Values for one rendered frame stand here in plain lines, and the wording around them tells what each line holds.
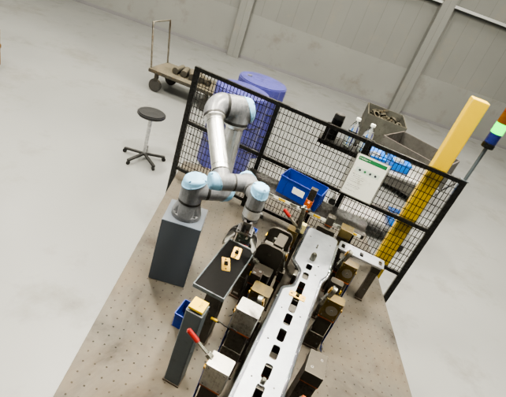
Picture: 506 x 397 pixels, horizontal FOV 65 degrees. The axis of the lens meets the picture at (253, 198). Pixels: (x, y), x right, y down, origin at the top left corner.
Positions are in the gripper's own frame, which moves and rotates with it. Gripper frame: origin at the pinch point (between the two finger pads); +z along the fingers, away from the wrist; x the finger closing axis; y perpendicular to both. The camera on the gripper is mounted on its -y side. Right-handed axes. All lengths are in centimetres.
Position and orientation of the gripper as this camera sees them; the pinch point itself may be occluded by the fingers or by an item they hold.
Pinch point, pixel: (238, 249)
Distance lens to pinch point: 180.9
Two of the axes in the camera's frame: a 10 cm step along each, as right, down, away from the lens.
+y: -1.9, 4.6, -8.7
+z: -3.0, 8.1, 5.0
